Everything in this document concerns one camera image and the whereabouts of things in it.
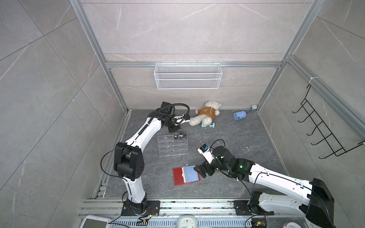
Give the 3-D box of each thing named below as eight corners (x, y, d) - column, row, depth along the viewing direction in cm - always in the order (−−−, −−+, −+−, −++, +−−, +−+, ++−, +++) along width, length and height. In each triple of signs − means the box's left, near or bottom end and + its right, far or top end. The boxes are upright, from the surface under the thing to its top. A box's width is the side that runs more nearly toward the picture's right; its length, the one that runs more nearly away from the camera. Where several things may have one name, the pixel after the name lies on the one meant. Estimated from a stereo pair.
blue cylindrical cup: (234, 121, 114) (236, 116, 110) (232, 116, 118) (233, 112, 114) (246, 119, 116) (248, 115, 112) (243, 114, 119) (245, 110, 115)
